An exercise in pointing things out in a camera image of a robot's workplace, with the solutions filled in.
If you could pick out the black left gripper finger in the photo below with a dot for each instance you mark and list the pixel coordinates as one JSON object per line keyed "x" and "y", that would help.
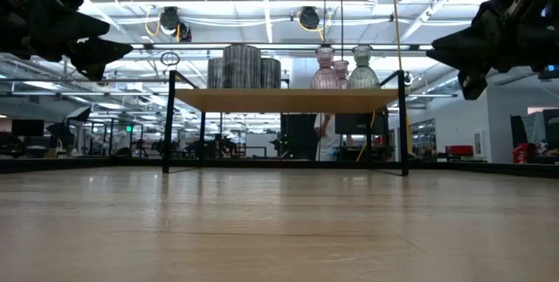
{"x": 100, "y": 57}
{"x": 70, "y": 29}

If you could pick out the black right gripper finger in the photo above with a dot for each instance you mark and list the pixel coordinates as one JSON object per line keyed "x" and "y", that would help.
{"x": 474, "y": 81}
{"x": 471, "y": 48}

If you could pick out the green glass candlestick holder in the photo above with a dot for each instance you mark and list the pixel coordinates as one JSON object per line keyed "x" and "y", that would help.
{"x": 361, "y": 77}

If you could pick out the metal scented candle tin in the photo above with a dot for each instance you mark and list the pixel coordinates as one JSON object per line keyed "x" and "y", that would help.
{"x": 271, "y": 74}
{"x": 215, "y": 74}
{"x": 242, "y": 68}

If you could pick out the pink glass candlestick holder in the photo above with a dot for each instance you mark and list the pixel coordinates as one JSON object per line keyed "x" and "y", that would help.
{"x": 325, "y": 77}
{"x": 342, "y": 70}

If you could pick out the black studio light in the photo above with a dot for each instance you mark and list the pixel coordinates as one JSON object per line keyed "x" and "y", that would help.
{"x": 60, "y": 130}
{"x": 80, "y": 114}

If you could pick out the red box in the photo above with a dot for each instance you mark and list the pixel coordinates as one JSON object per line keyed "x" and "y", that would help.
{"x": 458, "y": 151}

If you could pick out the green lit sign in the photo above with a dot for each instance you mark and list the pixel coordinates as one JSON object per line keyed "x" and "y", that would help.
{"x": 129, "y": 128}

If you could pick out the red bag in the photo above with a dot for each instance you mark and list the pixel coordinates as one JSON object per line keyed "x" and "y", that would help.
{"x": 519, "y": 153}

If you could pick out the dark background monitor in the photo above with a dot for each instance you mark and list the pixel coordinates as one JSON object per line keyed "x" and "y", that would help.
{"x": 28, "y": 128}

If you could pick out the dark screen behind shelf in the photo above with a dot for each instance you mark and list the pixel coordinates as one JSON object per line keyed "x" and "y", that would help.
{"x": 358, "y": 123}

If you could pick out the person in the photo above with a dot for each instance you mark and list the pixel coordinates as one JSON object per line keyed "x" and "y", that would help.
{"x": 327, "y": 142}

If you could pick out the white board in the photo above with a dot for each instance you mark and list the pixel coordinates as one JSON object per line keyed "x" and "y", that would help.
{"x": 262, "y": 142}

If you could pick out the black computer tower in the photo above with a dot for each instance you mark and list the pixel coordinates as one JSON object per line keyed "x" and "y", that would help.
{"x": 299, "y": 135}

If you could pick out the wooden shelf with black legs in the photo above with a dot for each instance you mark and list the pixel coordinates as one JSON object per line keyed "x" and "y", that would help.
{"x": 284, "y": 100}

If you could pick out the black aluminium table frame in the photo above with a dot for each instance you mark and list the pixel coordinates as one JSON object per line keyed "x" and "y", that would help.
{"x": 87, "y": 165}

